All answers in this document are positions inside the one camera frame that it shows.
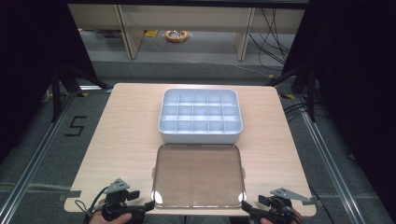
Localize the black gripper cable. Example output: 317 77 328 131
74 186 109 224

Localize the light wooden bench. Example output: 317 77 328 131
67 3 306 62

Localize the bundle of black cables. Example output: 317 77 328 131
247 7 292 67

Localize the white compartment storage box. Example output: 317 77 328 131
158 88 244 145

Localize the transparent plastic box lid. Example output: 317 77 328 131
151 143 248 209

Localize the yellow cable reel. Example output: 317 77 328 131
164 29 191 44

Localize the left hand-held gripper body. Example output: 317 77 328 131
101 177 148 222

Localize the black metal stand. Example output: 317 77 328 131
49 63 110 123
265 63 318 123

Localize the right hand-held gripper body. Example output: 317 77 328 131
248 187 313 224

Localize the aluminium floor rail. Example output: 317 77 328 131
294 92 368 224
0 90 78 224

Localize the black curtain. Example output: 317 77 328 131
281 0 396 216
0 0 99 162

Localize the person's left hand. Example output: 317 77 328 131
89 199 134 224

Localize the person's right hand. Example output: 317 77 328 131
260 210 304 224

